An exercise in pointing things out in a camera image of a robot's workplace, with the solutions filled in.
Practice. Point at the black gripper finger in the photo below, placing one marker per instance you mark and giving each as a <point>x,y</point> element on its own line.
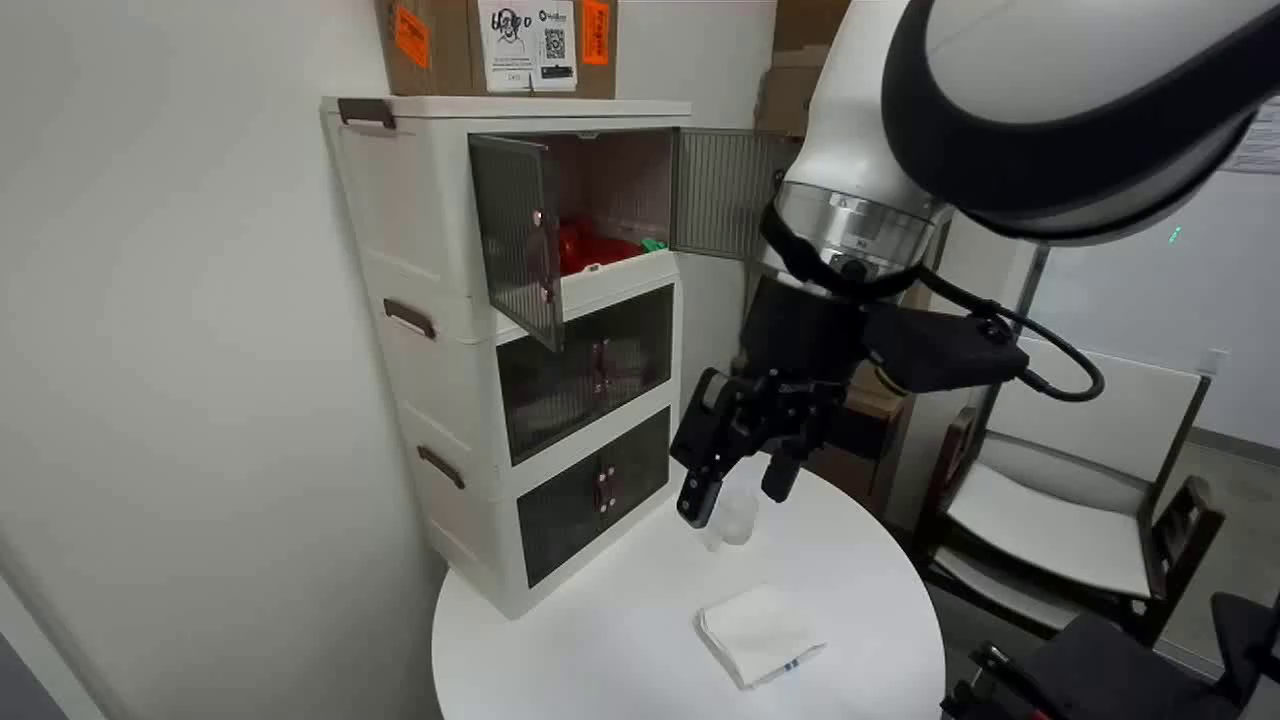
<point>783,478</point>
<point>700,489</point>

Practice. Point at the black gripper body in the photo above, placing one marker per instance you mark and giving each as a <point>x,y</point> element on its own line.
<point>783,384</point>

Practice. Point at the tinted door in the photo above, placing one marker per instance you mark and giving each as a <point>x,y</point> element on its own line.
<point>518,229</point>
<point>721,186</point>

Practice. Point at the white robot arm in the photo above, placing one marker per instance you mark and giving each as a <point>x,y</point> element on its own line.
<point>1048,123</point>

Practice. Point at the red object in top shelf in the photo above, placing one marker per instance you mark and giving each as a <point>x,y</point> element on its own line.
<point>590,248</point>

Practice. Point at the white three-tier shelf cabinet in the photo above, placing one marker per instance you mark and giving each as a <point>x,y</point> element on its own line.
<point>525,463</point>

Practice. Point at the clear plastic measuring cup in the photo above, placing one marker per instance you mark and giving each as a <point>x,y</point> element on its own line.
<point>737,504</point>

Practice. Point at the folded white cloth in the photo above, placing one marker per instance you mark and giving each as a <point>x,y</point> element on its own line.
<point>757,632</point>

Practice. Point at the black stand in foreground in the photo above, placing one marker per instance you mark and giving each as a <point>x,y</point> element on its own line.
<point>1099,668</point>

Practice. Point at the cardboard box with labels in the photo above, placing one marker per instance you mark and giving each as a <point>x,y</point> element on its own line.
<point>499,44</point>

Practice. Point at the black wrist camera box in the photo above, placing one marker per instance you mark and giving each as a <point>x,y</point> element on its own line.
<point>936,354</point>

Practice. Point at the white chair with dark frame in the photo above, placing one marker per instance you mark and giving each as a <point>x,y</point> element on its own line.
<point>1046,508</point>

